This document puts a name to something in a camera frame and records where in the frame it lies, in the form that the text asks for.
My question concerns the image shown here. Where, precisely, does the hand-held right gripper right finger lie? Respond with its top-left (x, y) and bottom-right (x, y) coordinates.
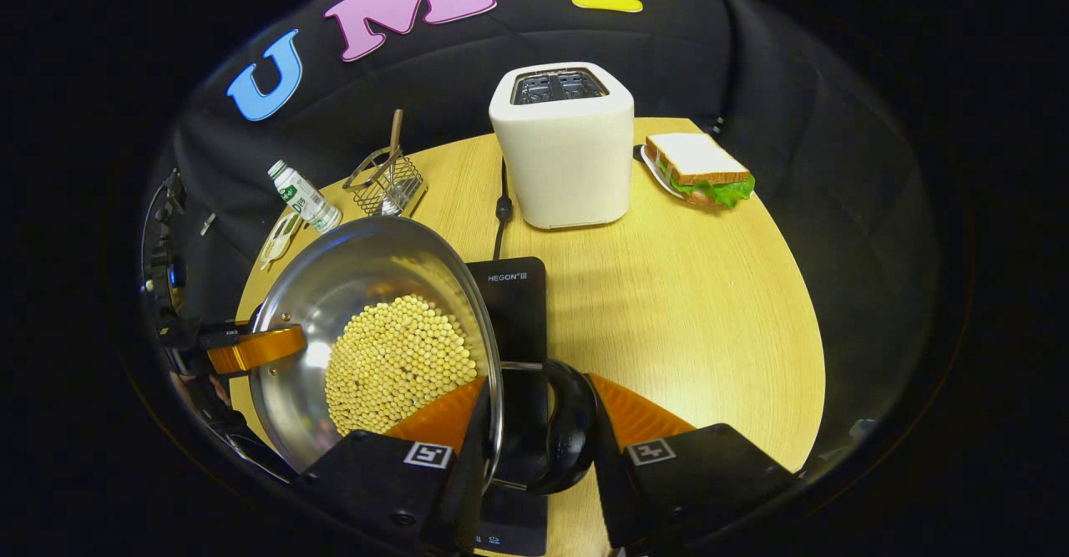
top-left (585, 373), bottom-right (794, 554)

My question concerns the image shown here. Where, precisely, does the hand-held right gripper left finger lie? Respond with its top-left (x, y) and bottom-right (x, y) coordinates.
top-left (296, 376), bottom-right (495, 554)

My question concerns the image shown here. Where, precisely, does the steel pot with black handle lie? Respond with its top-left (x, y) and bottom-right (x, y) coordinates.
top-left (248, 216), bottom-right (599, 496)

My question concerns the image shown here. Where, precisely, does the black induction cooktop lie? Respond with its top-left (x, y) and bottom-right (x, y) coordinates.
top-left (464, 256), bottom-right (550, 556)

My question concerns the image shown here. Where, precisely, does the white divided bean dish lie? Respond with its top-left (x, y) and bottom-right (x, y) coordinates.
top-left (258, 210), bottom-right (304, 273)

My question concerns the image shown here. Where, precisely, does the pile of soybeans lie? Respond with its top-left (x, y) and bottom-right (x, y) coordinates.
top-left (324, 294), bottom-right (479, 438)

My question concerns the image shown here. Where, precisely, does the white drink bottle green label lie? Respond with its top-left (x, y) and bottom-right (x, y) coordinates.
top-left (267, 160), bottom-right (344, 235)

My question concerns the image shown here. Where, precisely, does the small sandwich plate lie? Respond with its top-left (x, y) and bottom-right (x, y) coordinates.
top-left (638, 144), bottom-right (687, 200)

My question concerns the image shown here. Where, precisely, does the white toaster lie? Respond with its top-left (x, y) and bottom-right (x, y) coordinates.
top-left (489, 62), bottom-right (636, 230)

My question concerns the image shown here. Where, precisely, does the sandwich with lettuce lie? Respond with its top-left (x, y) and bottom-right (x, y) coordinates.
top-left (644, 133), bottom-right (757, 210)

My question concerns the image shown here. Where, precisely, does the wire utensil holder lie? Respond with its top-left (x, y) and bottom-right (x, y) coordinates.
top-left (342, 146), bottom-right (429, 218)

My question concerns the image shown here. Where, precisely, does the wooden handled spoon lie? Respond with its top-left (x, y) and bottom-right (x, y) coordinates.
top-left (380, 109), bottom-right (405, 215)

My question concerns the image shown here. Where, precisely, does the black toaster cable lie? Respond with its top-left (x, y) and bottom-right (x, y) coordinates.
top-left (492, 156), bottom-right (515, 261)

